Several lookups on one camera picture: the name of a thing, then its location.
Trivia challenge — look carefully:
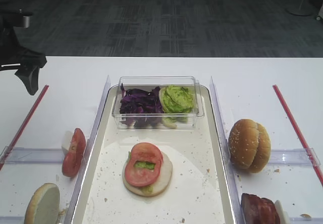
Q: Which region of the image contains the tomato slice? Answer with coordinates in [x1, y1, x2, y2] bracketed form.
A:
[62, 128, 86, 178]
[125, 142, 163, 187]

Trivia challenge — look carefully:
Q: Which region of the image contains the bun half standing left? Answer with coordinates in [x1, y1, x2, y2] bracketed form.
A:
[24, 183, 60, 224]

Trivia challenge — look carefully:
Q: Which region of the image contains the upper right acrylic rail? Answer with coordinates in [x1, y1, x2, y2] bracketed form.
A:
[268, 148, 320, 166]

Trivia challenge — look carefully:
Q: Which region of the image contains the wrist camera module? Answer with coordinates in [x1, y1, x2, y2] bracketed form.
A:
[1, 9, 33, 28]

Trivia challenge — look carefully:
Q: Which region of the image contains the upper left acrylic rail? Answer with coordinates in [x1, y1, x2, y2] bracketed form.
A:
[1, 147, 65, 164]

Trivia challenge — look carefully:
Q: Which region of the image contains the acrylic rail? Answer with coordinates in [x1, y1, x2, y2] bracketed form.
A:
[1, 147, 65, 164]
[290, 216, 323, 224]
[268, 148, 320, 166]

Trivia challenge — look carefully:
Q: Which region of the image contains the lower right acrylic rail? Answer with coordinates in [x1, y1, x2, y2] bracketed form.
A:
[290, 216, 323, 224]

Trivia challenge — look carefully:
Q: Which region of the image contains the lettuce on bun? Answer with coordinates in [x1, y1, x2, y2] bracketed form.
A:
[125, 153, 160, 187]

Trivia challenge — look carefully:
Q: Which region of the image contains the round stand base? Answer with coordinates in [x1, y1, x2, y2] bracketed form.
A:
[285, 0, 313, 17]

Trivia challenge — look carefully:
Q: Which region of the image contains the white meat holder block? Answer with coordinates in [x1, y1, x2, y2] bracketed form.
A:
[274, 200, 291, 224]

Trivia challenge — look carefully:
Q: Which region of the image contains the bottom bun slice on tray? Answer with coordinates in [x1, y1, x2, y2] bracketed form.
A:
[122, 151, 173, 197]

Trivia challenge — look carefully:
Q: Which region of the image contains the long acrylic divider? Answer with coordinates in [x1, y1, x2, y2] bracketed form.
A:
[209, 78, 245, 223]
[63, 77, 111, 223]

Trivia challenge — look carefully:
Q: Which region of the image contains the shredded purple cabbage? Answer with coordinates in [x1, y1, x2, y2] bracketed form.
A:
[120, 84, 164, 128]

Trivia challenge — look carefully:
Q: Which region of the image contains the white tomato holder block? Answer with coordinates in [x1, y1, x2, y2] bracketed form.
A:
[62, 131, 73, 155]

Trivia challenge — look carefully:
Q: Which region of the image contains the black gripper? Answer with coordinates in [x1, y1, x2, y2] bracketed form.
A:
[1, 26, 47, 95]

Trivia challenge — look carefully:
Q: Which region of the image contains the left long acrylic divider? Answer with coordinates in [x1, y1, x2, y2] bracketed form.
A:
[63, 77, 111, 223]

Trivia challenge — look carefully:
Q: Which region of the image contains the green lettuce in container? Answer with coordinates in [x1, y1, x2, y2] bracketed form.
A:
[158, 85, 196, 129]

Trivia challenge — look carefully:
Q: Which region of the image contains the sliced meat stack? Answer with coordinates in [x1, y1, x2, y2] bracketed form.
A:
[241, 193, 281, 224]

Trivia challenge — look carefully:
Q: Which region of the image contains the left red tape strip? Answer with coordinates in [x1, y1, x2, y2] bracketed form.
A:
[0, 85, 49, 170]

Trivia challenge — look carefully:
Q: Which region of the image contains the right red tape strip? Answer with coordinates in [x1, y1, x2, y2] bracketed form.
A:
[273, 85, 323, 185]

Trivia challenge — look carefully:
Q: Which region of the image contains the sesame bun top rear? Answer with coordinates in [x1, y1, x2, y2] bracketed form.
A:
[248, 124, 271, 173]

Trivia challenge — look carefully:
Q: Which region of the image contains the right long acrylic divider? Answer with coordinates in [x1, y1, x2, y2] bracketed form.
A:
[209, 78, 245, 223]

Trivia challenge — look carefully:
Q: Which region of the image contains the metal baking tray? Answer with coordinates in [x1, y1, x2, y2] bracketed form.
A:
[72, 87, 234, 223]

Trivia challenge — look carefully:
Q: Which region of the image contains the clear plastic container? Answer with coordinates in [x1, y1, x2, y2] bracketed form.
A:
[112, 76, 204, 129]

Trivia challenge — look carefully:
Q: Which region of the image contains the red tape strip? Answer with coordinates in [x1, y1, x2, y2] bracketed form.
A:
[273, 85, 323, 185]
[0, 85, 49, 170]

